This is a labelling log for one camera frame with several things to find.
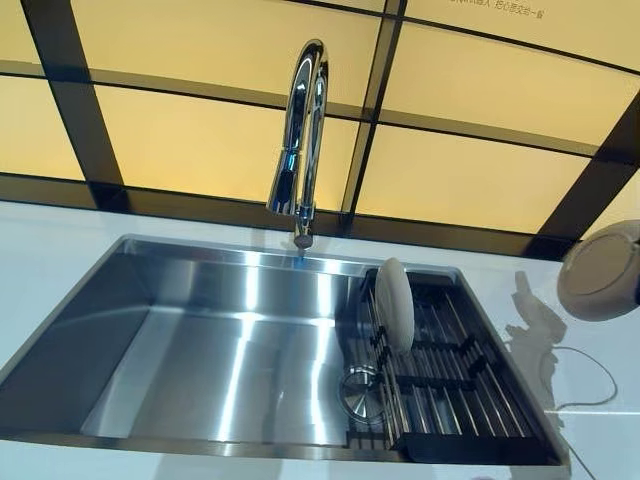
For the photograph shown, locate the beige deep ceramic plate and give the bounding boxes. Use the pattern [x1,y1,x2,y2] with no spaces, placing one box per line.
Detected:
[557,219,640,322]

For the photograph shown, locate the chrome gooseneck faucet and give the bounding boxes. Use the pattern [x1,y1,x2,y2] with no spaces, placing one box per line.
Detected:
[265,38,333,251]

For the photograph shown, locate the steel sink drain plug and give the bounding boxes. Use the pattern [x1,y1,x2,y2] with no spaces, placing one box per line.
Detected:
[339,364,390,424]

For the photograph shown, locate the stainless steel sink basin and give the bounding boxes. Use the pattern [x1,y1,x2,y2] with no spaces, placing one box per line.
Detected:
[0,233,574,480]

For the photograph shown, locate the black sink drying rack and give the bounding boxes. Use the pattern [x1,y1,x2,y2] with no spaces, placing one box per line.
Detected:
[333,266,557,452]

